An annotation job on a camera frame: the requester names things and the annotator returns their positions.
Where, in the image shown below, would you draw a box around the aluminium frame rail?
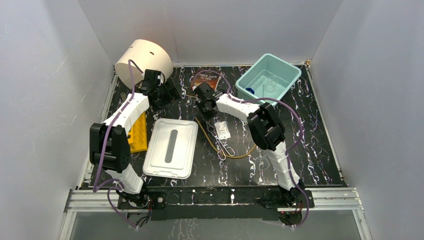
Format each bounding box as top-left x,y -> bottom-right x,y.
64,187 -> 363,213

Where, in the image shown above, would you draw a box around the test tube brush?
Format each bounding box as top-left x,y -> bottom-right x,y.
186,94 -> 198,100

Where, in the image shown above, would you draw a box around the test tube with blue cap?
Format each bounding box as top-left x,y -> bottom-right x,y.
245,87 -> 255,94

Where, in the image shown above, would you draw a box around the small white plastic bag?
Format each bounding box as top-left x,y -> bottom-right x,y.
214,121 -> 231,140

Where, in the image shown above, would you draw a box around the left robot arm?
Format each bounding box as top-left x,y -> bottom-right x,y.
89,69 -> 180,208

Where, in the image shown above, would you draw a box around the Three Days To See book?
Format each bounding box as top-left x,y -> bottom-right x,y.
190,69 -> 221,92

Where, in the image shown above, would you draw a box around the white cylindrical container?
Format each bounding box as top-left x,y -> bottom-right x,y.
114,39 -> 173,89

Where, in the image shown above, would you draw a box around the metal crucible tongs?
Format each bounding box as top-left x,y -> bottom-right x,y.
206,121 -> 236,156

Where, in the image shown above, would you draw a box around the yellow test tube rack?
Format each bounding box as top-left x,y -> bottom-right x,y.
127,112 -> 148,154

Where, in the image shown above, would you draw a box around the teal plastic bin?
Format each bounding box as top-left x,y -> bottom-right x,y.
235,53 -> 302,100

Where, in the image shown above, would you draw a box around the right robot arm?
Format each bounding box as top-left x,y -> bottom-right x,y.
194,82 -> 305,207

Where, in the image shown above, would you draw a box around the white plastic bin lid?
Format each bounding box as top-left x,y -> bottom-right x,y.
143,118 -> 199,180

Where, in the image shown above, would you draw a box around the tan rubber tube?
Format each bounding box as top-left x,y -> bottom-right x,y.
194,117 -> 257,161

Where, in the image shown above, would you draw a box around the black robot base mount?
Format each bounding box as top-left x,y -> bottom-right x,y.
118,185 -> 315,223

